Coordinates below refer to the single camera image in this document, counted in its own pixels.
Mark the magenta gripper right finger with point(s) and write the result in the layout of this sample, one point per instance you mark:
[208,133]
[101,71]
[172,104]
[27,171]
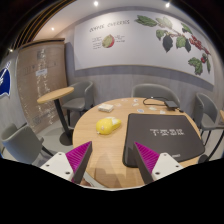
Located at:
[146,160]

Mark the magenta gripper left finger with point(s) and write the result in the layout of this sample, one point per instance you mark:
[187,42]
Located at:
[78,159]

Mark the small round side table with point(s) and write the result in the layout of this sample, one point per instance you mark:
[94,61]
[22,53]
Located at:
[55,96]

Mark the round wooden table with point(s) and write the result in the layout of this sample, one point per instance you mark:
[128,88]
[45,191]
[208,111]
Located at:
[105,165]

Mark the white tissue pack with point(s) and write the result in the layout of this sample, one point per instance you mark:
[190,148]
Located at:
[106,107]

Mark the grey chair back left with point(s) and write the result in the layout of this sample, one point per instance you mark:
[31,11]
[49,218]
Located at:
[81,99]

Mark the grey chair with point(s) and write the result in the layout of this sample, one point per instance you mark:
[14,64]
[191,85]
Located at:
[156,91]
[22,143]
[81,99]
[204,115]

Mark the grey chair front left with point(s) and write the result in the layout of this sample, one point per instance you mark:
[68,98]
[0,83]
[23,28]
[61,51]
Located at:
[22,143]

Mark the black power adapter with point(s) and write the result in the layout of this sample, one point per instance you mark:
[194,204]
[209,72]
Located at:
[171,104]

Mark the grey chair back centre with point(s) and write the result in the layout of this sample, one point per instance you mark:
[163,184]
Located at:
[156,91]

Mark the grey chair right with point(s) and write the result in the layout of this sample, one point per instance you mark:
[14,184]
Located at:
[204,115]

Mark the wooden wall panel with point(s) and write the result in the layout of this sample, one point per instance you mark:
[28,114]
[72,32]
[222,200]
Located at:
[40,70]

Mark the blue wall sign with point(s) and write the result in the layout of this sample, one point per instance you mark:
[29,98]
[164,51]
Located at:
[5,80]

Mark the coffee cherries wall poster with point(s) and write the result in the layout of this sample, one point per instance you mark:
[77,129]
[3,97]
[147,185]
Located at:
[144,39]

